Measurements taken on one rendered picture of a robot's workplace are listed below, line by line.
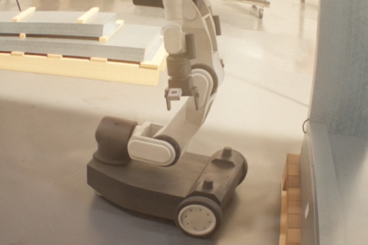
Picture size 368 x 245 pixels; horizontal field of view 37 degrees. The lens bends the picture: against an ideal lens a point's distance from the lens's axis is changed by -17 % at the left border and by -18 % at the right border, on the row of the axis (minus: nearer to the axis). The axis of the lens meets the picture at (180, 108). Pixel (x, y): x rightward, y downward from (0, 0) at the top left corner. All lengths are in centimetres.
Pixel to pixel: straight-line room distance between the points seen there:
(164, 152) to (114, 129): 24
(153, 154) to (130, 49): 172
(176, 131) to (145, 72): 168
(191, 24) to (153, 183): 68
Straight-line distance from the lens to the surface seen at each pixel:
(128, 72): 439
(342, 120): 294
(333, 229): 200
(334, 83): 287
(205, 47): 259
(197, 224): 263
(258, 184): 320
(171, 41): 237
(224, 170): 286
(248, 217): 286
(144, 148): 274
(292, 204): 268
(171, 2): 237
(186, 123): 270
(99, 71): 443
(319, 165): 247
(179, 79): 243
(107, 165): 284
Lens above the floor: 142
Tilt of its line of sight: 21 degrees down
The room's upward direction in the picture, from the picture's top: 6 degrees clockwise
